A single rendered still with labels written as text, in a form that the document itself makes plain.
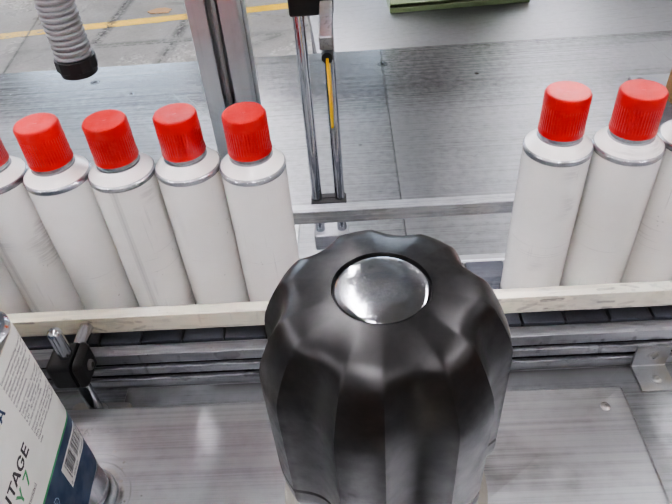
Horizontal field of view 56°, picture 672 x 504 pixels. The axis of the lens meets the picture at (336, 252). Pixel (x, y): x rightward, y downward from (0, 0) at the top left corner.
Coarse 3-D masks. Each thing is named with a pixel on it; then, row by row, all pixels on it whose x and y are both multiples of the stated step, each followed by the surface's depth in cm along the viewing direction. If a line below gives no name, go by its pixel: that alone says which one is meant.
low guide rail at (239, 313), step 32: (544, 288) 54; (576, 288) 54; (608, 288) 53; (640, 288) 53; (32, 320) 55; (64, 320) 55; (96, 320) 55; (128, 320) 55; (160, 320) 55; (192, 320) 55; (224, 320) 55; (256, 320) 55
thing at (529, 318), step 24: (480, 264) 62; (528, 312) 57; (552, 312) 56; (576, 312) 56; (600, 312) 56; (624, 312) 56; (648, 312) 56; (72, 336) 58; (96, 336) 58; (120, 336) 58; (144, 336) 57; (168, 336) 57; (192, 336) 57; (216, 336) 57; (240, 336) 57; (264, 336) 57
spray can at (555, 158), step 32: (544, 96) 45; (576, 96) 44; (544, 128) 46; (576, 128) 45; (544, 160) 47; (576, 160) 46; (544, 192) 48; (576, 192) 48; (512, 224) 53; (544, 224) 50; (512, 256) 54; (544, 256) 52; (512, 288) 56
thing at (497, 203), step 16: (304, 208) 57; (320, 208) 57; (336, 208) 56; (352, 208) 56; (368, 208) 56; (384, 208) 56; (400, 208) 56; (416, 208) 56; (432, 208) 56; (448, 208) 56; (464, 208) 56; (480, 208) 56; (496, 208) 56; (512, 208) 56
